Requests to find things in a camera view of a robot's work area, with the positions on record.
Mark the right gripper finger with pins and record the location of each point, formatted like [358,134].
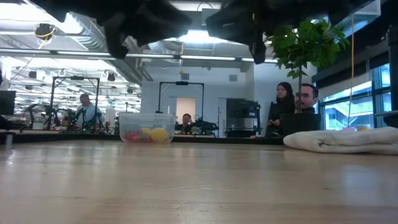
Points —
[258,46]
[230,26]

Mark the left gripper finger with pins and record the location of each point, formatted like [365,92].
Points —
[117,37]
[168,28]

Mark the yellow lemon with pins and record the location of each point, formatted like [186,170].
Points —
[159,135]
[145,130]

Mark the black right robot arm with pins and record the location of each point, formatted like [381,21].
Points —
[311,9]

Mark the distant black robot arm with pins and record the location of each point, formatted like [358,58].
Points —
[77,116]
[205,126]
[95,120]

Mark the clear plastic tupperware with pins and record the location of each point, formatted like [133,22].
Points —
[130,121]

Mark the ceiling light strip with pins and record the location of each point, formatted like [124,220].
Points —
[84,53]
[208,58]

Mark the green leafy plant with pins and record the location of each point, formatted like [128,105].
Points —
[306,40]

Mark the person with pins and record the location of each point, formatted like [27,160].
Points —
[88,109]
[306,99]
[186,121]
[283,105]

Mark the black equipment rack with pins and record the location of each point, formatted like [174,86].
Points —
[244,115]

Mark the white checked towel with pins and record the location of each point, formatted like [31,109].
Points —
[342,141]

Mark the distant black monitor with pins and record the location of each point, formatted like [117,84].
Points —
[7,102]

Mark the black station frame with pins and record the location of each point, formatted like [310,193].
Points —
[182,83]
[74,77]

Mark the black ceiling camera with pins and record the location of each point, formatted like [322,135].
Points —
[44,31]

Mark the black aluminium table frame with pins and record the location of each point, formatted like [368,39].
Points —
[62,137]

